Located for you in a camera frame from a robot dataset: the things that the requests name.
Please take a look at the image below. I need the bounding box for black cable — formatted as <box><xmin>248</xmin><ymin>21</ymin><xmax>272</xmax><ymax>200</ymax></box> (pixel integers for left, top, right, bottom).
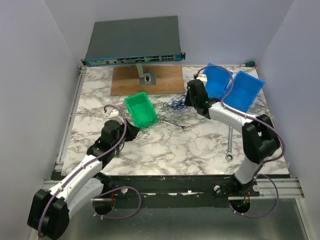
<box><xmin>138</xmin><ymin>109</ymin><xmax>171</xmax><ymax>137</ymax></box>

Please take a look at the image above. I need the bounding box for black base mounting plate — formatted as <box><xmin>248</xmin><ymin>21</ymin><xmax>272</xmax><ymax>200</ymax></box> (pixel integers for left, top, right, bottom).
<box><xmin>49</xmin><ymin>169</ymin><xmax>261</xmax><ymax>210</ymax></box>

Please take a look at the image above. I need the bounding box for aluminium frame rail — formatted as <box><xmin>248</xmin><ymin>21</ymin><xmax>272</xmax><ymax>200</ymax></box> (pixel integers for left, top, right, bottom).
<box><xmin>39</xmin><ymin>177</ymin><xmax>305</xmax><ymax>201</ymax></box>

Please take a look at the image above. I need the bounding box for grey network switch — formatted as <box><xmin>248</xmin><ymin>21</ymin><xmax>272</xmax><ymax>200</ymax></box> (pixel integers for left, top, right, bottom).
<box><xmin>81</xmin><ymin>16</ymin><xmax>186</xmax><ymax>67</ymax></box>

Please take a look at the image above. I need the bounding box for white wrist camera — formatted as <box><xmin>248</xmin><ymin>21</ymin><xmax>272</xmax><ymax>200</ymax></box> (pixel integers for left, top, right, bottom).
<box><xmin>193</xmin><ymin>73</ymin><xmax>208</xmax><ymax>86</ymax></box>
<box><xmin>108</xmin><ymin>109</ymin><xmax>123</xmax><ymax>121</ymax></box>

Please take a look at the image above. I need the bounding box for wooden base board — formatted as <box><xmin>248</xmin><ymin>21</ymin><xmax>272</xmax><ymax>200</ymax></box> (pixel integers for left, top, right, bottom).
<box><xmin>110</xmin><ymin>65</ymin><xmax>185</xmax><ymax>96</ymax></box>

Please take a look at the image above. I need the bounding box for grey metal stand bracket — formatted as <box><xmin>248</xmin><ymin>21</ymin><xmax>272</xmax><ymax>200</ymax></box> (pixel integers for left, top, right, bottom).
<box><xmin>136</xmin><ymin>63</ymin><xmax>156</xmax><ymax>86</ymax></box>

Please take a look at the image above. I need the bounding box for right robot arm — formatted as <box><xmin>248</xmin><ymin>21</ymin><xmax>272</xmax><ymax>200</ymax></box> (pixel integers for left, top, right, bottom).
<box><xmin>185</xmin><ymin>79</ymin><xmax>280</xmax><ymax>196</ymax></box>

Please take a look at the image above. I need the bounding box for blue plastic bin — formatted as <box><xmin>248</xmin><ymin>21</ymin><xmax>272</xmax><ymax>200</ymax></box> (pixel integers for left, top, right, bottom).
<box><xmin>203</xmin><ymin>67</ymin><xmax>231</xmax><ymax>100</ymax></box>
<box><xmin>223</xmin><ymin>71</ymin><xmax>265</xmax><ymax>113</ymax></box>

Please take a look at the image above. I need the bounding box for left blue plastic bin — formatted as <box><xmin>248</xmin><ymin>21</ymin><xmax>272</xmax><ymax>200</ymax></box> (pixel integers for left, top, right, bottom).
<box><xmin>203</xmin><ymin>67</ymin><xmax>231</xmax><ymax>100</ymax></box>

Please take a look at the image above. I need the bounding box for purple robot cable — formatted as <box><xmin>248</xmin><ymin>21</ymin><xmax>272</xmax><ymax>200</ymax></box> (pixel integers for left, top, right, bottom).
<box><xmin>194</xmin><ymin>65</ymin><xmax>287</xmax><ymax>218</ymax></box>
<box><xmin>37</xmin><ymin>104</ymin><xmax>142</xmax><ymax>238</ymax></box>

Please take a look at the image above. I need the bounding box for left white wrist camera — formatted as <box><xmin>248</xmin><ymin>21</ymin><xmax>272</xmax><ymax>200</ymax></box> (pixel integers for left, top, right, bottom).
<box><xmin>108</xmin><ymin>109</ymin><xmax>123</xmax><ymax>121</ymax></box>

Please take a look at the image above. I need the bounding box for right blue plastic bin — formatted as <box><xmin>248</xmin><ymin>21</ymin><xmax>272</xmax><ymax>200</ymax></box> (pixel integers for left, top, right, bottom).
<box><xmin>223</xmin><ymin>71</ymin><xmax>265</xmax><ymax>113</ymax></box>

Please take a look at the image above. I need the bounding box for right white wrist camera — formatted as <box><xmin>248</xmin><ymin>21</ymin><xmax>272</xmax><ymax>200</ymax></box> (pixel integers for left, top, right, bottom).
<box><xmin>193</xmin><ymin>73</ymin><xmax>208</xmax><ymax>86</ymax></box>

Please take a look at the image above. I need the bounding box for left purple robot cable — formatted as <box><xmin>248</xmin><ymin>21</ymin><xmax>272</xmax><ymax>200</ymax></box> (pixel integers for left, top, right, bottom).
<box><xmin>37</xmin><ymin>104</ymin><xmax>142</xmax><ymax>238</ymax></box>

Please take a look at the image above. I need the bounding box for green plastic bin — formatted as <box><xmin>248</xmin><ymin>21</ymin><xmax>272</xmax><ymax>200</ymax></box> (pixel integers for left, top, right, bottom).
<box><xmin>124</xmin><ymin>92</ymin><xmax>159</xmax><ymax>129</ymax></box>

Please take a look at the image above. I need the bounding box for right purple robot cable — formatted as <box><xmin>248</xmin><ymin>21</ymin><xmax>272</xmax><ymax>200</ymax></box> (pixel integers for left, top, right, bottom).
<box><xmin>194</xmin><ymin>65</ymin><xmax>287</xmax><ymax>218</ymax></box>

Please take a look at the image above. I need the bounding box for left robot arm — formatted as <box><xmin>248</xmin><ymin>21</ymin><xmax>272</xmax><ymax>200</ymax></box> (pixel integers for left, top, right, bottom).
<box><xmin>27</xmin><ymin>120</ymin><xmax>140</xmax><ymax>240</ymax></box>

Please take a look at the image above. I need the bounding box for blue cable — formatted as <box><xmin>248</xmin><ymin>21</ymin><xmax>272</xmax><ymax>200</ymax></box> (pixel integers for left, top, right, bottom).
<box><xmin>163</xmin><ymin>93</ymin><xmax>191</xmax><ymax>116</ymax></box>

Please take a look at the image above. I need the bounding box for silver ratchet wrench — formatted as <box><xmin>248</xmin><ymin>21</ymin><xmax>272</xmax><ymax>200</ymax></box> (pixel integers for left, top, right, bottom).
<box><xmin>225</xmin><ymin>127</ymin><xmax>234</xmax><ymax>162</ymax></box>

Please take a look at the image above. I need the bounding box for silver combination wrench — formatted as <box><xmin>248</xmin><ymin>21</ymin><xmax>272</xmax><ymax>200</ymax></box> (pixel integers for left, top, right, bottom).
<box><xmin>160</xmin><ymin>118</ymin><xmax>185</xmax><ymax>131</ymax></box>

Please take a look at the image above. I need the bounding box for green handled screwdriver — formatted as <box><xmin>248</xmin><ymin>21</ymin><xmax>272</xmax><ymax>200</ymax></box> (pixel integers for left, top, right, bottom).
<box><xmin>240</xmin><ymin>61</ymin><xmax>257</xmax><ymax>68</ymax></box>

